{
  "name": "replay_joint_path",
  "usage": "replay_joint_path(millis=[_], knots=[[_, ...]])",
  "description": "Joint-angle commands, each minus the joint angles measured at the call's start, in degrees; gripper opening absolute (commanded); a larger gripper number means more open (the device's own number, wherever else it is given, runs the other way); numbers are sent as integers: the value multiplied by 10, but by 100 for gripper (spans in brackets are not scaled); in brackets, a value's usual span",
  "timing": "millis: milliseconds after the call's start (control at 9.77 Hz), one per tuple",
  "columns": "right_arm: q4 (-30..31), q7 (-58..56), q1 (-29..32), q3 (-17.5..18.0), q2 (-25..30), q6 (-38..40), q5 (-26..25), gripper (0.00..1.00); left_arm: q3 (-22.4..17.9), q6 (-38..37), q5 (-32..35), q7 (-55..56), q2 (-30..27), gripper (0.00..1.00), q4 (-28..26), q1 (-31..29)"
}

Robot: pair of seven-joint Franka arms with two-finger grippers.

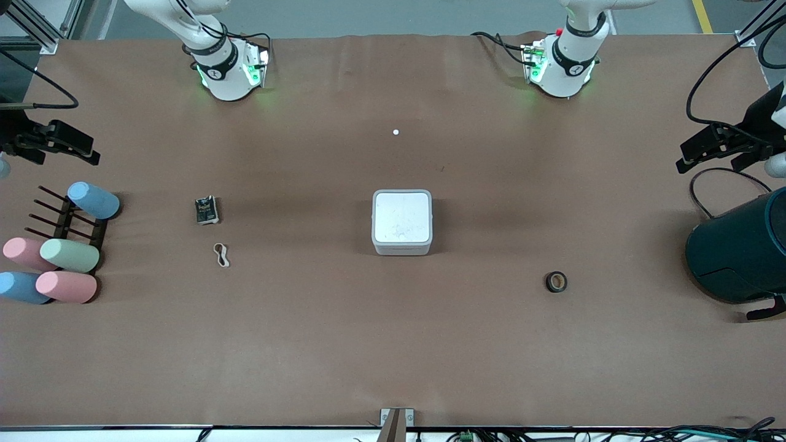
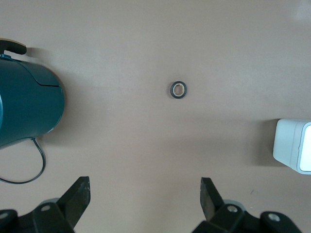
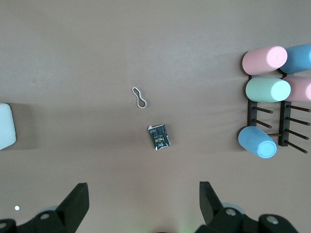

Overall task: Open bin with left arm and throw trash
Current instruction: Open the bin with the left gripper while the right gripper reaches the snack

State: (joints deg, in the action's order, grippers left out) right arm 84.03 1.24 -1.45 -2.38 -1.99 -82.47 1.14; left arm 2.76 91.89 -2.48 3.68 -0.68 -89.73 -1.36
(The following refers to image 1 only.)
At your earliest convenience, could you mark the black snack wrapper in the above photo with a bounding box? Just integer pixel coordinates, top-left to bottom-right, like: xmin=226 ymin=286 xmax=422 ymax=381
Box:
xmin=195 ymin=195 xmax=220 ymax=226

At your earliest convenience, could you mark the white lidded trash bin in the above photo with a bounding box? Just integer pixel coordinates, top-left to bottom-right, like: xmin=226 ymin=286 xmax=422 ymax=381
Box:
xmin=372 ymin=189 xmax=434 ymax=257

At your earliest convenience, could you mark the blue plastic cup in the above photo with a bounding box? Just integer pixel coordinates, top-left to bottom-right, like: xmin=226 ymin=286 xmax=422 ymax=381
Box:
xmin=67 ymin=182 xmax=122 ymax=220
xmin=0 ymin=271 xmax=53 ymax=306

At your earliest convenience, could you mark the dark wooden cup rack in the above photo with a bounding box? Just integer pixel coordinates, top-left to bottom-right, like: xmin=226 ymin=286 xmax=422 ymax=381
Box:
xmin=25 ymin=185 xmax=109 ymax=274

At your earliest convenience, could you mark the dark teal round container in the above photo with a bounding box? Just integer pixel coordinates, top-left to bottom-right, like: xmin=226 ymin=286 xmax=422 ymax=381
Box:
xmin=685 ymin=187 xmax=786 ymax=305

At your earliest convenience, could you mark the green plastic cup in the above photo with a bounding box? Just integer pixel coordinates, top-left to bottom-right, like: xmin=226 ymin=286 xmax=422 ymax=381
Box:
xmin=40 ymin=238 xmax=101 ymax=274

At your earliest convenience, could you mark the pink plastic cup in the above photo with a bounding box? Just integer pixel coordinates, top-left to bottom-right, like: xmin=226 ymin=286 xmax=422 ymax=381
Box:
xmin=35 ymin=271 xmax=98 ymax=304
xmin=2 ymin=238 xmax=59 ymax=273

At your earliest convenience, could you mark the black curved foot piece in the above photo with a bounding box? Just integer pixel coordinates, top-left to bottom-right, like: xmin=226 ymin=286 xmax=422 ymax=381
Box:
xmin=747 ymin=294 xmax=786 ymax=322

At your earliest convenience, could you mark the brown paper table cover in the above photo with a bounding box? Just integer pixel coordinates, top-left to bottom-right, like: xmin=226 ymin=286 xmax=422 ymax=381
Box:
xmin=0 ymin=32 xmax=786 ymax=429

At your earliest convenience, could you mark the thin black looped cable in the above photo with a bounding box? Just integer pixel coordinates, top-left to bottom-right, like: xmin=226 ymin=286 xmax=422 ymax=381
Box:
xmin=689 ymin=167 xmax=774 ymax=220

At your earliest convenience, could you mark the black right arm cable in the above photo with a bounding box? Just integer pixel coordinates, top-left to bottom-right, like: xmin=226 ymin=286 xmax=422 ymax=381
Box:
xmin=0 ymin=48 xmax=79 ymax=111

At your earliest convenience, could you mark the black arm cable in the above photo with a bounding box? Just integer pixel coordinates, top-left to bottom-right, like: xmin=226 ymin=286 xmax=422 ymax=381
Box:
xmin=0 ymin=48 xmax=79 ymax=111
xmin=686 ymin=15 xmax=786 ymax=131

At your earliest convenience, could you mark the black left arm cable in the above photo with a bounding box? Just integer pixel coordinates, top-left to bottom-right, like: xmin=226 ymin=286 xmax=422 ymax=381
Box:
xmin=686 ymin=15 xmax=786 ymax=131

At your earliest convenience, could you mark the aluminium frame profile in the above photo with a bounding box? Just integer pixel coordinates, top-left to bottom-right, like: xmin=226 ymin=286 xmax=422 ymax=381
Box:
xmin=736 ymin=0 xmax=786 ymax=48
xmin=0 ymin=0 xmax=85 ymax=55

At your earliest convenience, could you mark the black right base cable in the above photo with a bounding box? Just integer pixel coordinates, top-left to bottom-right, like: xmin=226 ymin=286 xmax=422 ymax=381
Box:
xmin=241 ymin=32 xmax=273 ymax=63

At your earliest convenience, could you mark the black base cable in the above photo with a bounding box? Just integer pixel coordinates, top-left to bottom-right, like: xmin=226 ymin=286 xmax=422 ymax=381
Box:
xmin=471 ymin=31 xmax=536 ymax=66
xmin=241 ymin=32 xmax=273 ymax=63

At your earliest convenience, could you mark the black left base cable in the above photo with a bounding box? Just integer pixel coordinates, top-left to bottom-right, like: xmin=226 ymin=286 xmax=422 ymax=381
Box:
xmin=471 ymin=31 xmax=536 ymax=66

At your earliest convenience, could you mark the bundle of black cables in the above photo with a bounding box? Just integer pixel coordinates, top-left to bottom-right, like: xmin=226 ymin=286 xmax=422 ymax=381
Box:
xmin=614 ymin=417 xmax=786 ymax=442

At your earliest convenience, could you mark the metal table edge bracket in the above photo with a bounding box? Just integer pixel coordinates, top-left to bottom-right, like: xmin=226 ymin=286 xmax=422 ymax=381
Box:
xmin=379 ymin=408 xmax=415 ymax=442

